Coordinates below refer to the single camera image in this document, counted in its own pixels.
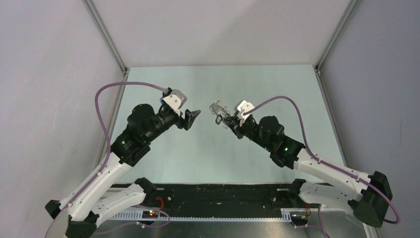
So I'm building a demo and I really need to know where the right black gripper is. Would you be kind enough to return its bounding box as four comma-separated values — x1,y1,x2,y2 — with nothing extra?
224,115,272,152

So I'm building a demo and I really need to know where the metal disc with keyrings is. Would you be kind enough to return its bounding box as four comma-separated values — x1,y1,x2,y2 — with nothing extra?
209,99,230,125

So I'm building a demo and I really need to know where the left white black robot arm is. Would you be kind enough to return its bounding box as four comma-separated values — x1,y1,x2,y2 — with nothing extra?
45,103,201,238

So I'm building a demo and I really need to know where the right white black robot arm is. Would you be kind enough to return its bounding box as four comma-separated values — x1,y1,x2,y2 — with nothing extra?
215,115,393,228

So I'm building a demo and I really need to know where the left controller board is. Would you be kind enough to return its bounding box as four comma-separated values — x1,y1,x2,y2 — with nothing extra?
140,210,160,220

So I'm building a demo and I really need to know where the controller board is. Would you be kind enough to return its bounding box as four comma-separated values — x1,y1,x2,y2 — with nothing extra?
290,213,311,228
140,210,160,220

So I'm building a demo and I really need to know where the right controller board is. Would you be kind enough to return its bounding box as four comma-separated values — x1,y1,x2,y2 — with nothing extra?
290,213,311,228

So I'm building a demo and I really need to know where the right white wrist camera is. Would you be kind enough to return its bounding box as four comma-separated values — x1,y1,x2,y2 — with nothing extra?
235,100,255,126

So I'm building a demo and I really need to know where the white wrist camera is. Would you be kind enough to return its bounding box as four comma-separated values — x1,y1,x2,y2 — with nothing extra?
160,88,187,117
235,100,255,126

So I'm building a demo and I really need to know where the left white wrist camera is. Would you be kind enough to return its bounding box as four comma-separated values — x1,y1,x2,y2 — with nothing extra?
160,88,187,117

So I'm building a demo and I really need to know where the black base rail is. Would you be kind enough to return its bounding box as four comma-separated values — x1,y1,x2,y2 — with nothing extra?
141,183,316,220

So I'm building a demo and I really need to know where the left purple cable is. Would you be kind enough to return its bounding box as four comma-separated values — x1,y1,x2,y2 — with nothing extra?
44,82,169,238

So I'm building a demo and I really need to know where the purple cable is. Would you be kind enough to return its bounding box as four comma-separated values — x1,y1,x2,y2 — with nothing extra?
244,96,401,225
44,82,169,238

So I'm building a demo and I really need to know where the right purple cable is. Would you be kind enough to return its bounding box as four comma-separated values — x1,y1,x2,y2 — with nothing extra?
244,96,401,225

